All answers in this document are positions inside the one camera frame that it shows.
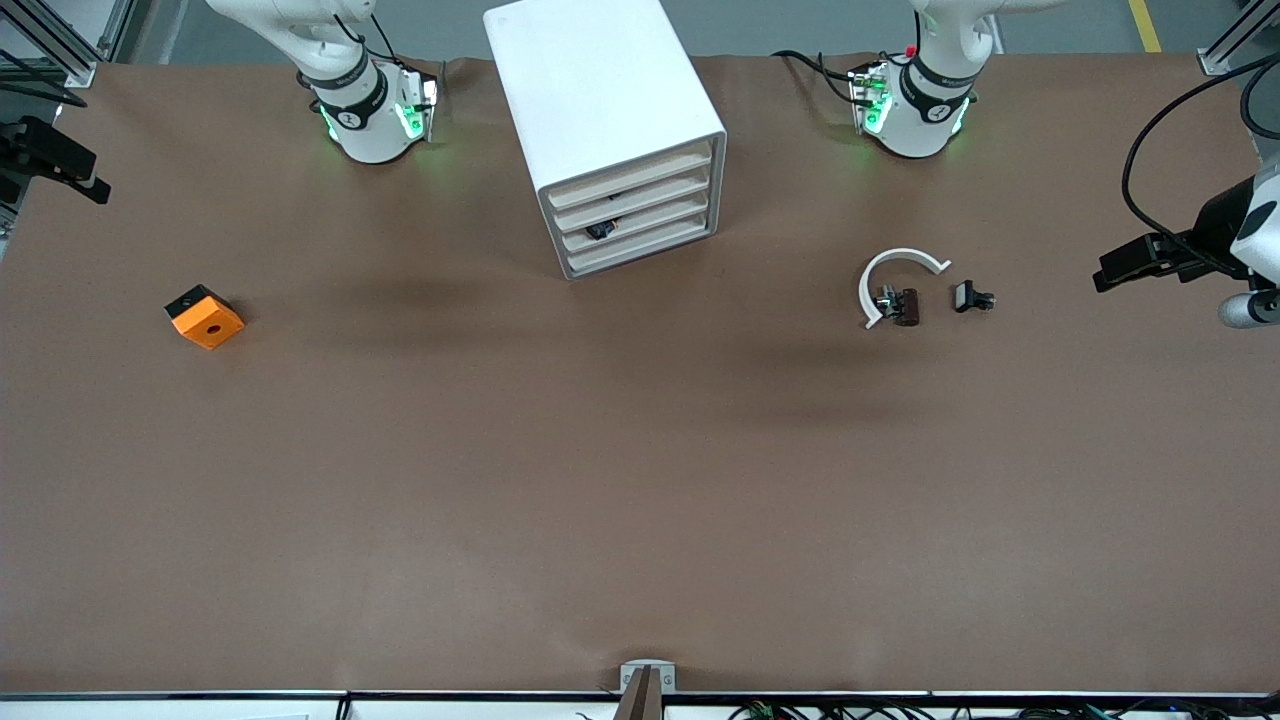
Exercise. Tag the dark brown small component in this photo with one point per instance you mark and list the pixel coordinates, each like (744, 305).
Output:
(908, 308)

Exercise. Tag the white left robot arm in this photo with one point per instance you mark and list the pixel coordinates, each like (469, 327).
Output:
(915, 120)

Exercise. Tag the aluminium frame post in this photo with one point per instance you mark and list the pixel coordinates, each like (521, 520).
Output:
(1215, 62)
(120, 30)
(50, 42)

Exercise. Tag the white curved plastic piece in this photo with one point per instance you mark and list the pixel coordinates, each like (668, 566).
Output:
(905, 254)

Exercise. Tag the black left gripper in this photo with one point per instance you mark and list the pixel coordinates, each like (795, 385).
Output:
(1212, 227)

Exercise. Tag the brown vertical post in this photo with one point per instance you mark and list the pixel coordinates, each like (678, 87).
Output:
(640, 700)

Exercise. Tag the black small component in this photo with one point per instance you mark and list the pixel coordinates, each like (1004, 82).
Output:
(965, 296)

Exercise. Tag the orange black button box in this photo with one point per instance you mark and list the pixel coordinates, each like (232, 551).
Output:
(208, 325)

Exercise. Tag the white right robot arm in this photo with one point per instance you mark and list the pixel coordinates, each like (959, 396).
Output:
(365, 130)

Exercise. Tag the brown table cover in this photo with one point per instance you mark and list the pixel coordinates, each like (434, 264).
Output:
(640, 480)

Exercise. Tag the yellow push button blue contacts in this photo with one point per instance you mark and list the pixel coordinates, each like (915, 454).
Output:
(600, 229)

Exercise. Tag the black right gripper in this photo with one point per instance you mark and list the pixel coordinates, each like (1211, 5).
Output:
(22, 144)

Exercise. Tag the white table edge rail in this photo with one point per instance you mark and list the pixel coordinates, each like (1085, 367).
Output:
(150, 709)

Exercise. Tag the yellow floor tape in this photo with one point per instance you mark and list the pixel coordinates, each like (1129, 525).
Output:
(1145, 25)

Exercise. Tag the grey metal edge bracket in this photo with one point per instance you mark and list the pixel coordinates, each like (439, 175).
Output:
(667, 680)

